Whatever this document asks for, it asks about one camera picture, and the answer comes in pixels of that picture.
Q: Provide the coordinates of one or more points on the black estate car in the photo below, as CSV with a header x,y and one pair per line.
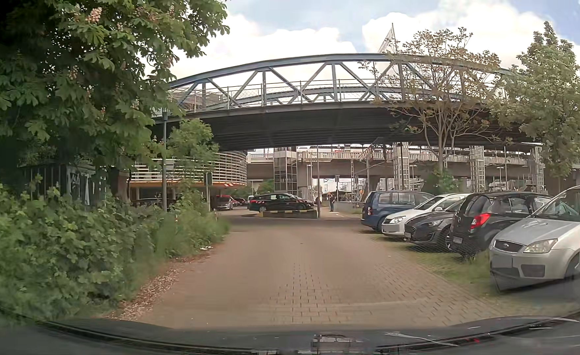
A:
x,y
280,202

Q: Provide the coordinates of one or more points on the person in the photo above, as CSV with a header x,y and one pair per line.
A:
x,y
331,201

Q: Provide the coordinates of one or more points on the grey steel truss bridge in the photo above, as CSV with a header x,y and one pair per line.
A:
x,y
319,118

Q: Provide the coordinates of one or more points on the dark red car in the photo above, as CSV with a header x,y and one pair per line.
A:
x,y
223,202

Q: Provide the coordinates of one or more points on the round parking deck building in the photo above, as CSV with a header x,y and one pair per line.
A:
x,y
206,170

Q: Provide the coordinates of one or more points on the blue van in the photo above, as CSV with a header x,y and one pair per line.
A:
x,y
386,204

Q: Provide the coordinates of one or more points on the reddish brick paved road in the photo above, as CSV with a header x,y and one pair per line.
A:
x,y
309,276

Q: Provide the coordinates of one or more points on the station building with walkway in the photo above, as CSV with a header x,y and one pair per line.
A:
x,y
393,165

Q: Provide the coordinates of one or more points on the white car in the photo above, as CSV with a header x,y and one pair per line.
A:
x,y
408,217

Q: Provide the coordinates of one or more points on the dark grey car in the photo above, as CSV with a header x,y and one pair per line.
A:
x,y
430,228

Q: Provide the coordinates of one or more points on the car's own bonnet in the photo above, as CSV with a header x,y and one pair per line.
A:
x,y
290,340

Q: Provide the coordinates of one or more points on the sparse leaved tree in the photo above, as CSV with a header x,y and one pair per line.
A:
x,y
440,98

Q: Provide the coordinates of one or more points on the gravel verge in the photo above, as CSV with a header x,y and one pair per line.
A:
x,y
154,291

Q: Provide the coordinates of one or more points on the grass strip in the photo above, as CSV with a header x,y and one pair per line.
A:
x,y
460,268

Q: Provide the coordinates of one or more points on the black hatchback car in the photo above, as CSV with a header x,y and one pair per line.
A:
x,y
492,222

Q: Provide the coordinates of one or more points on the dark metal fence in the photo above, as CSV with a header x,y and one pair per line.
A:
x,y
65,182

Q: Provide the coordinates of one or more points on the large leafy chestnut tree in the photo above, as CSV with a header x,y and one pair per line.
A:
x,y
73,74

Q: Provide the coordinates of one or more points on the green bushes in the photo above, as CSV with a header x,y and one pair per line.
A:
x,y
58,246

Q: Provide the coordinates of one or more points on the silver car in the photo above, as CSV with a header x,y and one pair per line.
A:
x,y
546,241

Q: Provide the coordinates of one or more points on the green leafy tree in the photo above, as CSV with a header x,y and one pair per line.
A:
x,y
554,98

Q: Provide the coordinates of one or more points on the grey lamp post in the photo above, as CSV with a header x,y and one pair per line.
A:
x,y
164,162

